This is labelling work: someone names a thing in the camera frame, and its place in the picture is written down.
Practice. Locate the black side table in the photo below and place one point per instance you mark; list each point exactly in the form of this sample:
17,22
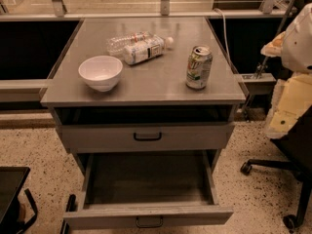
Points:
11,182

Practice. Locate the white ceramic bowl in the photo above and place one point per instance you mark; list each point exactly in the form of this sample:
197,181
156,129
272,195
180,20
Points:
101,73

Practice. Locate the metal clamp rod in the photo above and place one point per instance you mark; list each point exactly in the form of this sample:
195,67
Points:
276,33

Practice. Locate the white labelled plastic bottle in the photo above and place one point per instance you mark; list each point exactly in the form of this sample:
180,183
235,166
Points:
147,49

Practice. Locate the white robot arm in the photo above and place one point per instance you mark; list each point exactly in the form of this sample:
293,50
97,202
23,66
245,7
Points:
293,97

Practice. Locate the open grey lower drawer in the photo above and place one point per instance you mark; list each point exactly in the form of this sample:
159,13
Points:
148,190

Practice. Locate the green 7up soda can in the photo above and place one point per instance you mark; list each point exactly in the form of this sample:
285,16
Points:
199,67

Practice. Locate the grey metal rail frame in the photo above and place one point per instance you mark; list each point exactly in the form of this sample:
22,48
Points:
75,9

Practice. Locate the closed grey upper drawer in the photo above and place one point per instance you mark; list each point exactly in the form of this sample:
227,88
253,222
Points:
142,137

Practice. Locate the black office chair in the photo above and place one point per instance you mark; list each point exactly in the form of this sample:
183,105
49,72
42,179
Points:
296,145

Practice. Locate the clear empty plastic bottle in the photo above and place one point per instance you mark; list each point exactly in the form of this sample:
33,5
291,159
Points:
116,44

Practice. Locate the grey metal drawer cabinet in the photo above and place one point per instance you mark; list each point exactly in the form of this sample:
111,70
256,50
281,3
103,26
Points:
151,93

